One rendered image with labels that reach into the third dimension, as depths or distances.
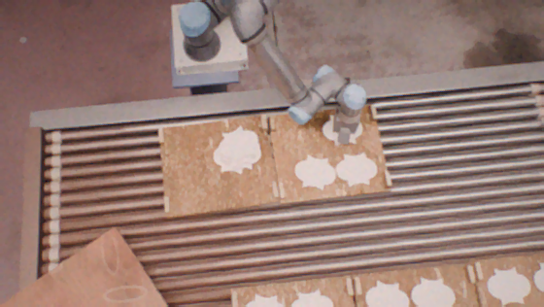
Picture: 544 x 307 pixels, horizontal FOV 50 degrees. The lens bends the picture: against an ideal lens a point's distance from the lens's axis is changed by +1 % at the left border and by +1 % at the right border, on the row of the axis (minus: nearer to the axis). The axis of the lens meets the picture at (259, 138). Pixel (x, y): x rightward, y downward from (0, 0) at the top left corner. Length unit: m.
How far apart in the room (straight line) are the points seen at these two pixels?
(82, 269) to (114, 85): 1.61
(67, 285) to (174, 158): 0.57
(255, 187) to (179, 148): 0.32
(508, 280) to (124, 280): 1.29
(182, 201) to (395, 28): 1.97
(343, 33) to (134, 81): 1.26
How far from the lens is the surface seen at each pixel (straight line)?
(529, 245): 2.29
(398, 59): 3.50
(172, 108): 2.26
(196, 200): 2.10
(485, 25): 3.78
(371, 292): 2.05
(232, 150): 2.11
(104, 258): 2.00
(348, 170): 2.14
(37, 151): 2.28
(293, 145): 2.16
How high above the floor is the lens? 2.95
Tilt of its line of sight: 68 degrees down
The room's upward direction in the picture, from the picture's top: 1 degrees clockwise
